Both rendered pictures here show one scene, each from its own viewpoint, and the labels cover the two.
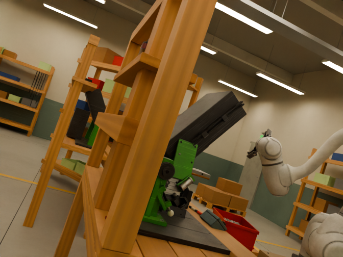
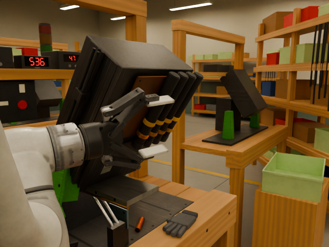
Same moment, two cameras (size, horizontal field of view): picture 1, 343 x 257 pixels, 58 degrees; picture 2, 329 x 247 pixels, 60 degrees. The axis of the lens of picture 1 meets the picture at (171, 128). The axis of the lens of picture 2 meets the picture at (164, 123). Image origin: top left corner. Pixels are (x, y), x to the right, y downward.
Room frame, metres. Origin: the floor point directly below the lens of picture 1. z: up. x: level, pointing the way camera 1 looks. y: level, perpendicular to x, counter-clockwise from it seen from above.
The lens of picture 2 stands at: (1.43, -1.06, 1.52)
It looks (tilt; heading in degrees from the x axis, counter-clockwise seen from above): 10 degrees down; 55
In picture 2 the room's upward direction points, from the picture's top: straight up
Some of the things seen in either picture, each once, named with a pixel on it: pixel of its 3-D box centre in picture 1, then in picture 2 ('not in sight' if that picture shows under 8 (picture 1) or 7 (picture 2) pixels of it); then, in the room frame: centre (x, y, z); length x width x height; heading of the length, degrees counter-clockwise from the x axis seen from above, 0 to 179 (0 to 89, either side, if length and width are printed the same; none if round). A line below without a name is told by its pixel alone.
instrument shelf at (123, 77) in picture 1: (145, 78); (26, 74); (1.66, 0.22, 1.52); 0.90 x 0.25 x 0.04; 17
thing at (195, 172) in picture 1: (176, 165); (104, 184); (1.84, -0.10, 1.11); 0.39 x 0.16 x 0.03; 107
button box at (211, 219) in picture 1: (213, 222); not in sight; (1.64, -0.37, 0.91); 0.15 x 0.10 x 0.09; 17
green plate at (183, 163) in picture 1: (181, 159); (61, 179); (1.68, -0.11, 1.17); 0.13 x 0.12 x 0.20; 17
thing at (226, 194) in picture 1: (222, 194); not in sight; (8.06, -1.82, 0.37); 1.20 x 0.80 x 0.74; 116
